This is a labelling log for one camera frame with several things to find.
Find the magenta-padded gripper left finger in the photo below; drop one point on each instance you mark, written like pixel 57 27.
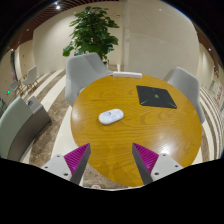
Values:
pixel 78 156

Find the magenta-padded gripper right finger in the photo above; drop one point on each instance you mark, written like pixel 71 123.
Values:
pixel 146 157

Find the white cartoon-print computer mouse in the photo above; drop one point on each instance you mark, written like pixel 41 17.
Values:
pixel 111 116

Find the black mouse pad green lines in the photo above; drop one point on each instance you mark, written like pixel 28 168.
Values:
pixel 155 96

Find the grey shell chair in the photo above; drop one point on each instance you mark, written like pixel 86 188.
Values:
pixel 185 85
pixel 81 73

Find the white power strip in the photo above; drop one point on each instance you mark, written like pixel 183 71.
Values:
pixel 127 74

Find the white wooden-legged chair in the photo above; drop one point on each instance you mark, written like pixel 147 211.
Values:
pixel 30 76

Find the green potted plant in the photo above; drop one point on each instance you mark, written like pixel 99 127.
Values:
pixel 91 31

